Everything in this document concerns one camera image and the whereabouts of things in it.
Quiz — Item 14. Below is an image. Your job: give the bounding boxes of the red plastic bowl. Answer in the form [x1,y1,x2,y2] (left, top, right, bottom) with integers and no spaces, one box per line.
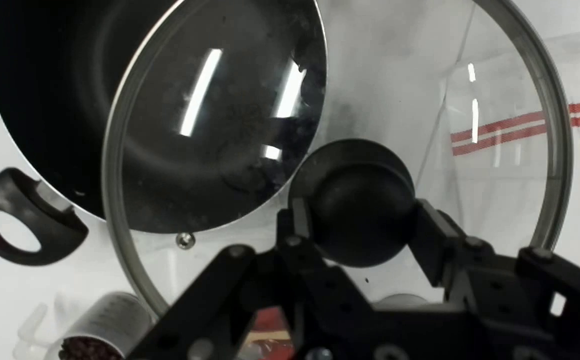
[246,305,298,360]

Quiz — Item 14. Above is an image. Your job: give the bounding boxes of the clear cup dark contents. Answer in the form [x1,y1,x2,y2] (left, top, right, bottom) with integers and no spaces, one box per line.
[12,288,162,360]

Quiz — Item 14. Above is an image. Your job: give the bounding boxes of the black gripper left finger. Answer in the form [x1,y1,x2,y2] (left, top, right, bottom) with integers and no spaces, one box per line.
[128,197,378,360]

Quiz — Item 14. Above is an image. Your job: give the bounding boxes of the glass lid black knob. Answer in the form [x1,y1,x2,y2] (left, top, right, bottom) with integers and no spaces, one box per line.
[100,0,576,318]

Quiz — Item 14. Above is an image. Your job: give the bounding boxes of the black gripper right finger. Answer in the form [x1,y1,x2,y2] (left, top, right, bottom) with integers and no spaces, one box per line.
[406,197,580,360]

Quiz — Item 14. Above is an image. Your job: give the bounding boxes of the black cooking pot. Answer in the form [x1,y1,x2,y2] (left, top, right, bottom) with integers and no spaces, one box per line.
[0,0,328,268]

